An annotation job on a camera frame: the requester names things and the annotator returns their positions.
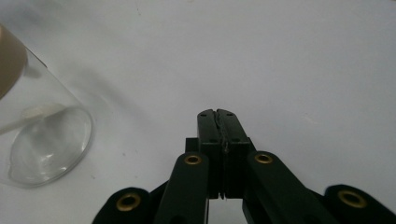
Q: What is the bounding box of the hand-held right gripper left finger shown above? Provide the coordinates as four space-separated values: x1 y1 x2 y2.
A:
185 108 225 200

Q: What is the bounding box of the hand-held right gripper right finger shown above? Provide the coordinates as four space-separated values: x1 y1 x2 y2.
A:
217 108 257 200

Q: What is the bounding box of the clear glass jar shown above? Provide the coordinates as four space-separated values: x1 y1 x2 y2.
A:
0 22 94 189

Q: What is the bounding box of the tan round lid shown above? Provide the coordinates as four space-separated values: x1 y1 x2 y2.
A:
0 23 29 101

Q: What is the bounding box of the white stick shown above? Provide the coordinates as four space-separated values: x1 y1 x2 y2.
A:
0 103 67 135

